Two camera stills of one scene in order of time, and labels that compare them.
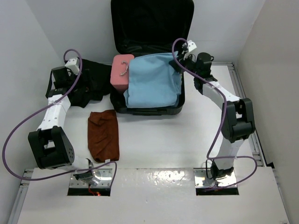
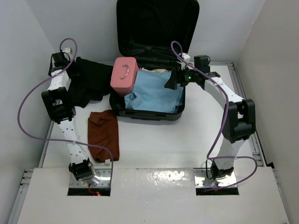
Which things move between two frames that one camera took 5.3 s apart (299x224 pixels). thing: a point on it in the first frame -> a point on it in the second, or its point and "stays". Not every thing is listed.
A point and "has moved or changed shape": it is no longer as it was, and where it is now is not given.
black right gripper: [181, 60] -> [177, 77]
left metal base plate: [103, 178] stays
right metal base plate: [202, 181] stays
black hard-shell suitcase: [139, 27] has moved or changed shape
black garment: [93, 82] stays
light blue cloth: [152, 82] has moved or changed shape
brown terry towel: [103, 136] stays
